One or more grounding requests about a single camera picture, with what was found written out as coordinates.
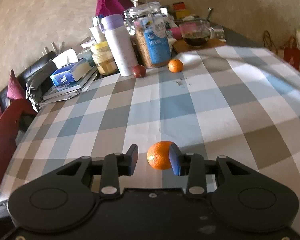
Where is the magenta cushion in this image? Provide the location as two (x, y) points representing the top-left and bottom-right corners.
(7, 70), (25, 100)

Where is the red paper bag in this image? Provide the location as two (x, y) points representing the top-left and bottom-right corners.
(283, 36), (300, 70)

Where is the blue tissue pack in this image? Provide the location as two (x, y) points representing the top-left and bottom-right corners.
(50, 59), (91, 86)

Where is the glass cereal jar blue label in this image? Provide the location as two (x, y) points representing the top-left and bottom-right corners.
(124, 2), (171, 68)

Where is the checkered tablecloth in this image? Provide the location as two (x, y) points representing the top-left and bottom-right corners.
(0, 46), (300, 233)

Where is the black leather sofa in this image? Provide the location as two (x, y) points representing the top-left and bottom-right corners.
(0, 51), (57, 117)

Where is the orange mandarin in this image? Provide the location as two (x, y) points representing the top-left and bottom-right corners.
(168, 59), (184, 73)
(147, 141), (173, 170)

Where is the glass cup with dark drink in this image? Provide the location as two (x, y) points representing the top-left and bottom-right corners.
(179, 20), (216, 47)

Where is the stack of books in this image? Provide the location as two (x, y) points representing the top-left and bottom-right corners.
(39, 67), (98, 105)

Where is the magenta cloth bag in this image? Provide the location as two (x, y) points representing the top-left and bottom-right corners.
(95, 0), (134, 17)

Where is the white purple thermos bottle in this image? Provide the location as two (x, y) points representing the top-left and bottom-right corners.
(101, 14), (138, 77)

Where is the dark red plum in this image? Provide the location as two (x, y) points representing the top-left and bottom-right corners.
(133, 65), (146, 78)

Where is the grey jacket on sofa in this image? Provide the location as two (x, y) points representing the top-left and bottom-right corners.
(25, 60), (57, 112)

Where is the yellow lid glass jar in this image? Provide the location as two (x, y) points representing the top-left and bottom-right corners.
(90, 41), (118, 76)

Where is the red chair back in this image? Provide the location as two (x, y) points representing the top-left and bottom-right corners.
(0, 99), (36, 185)

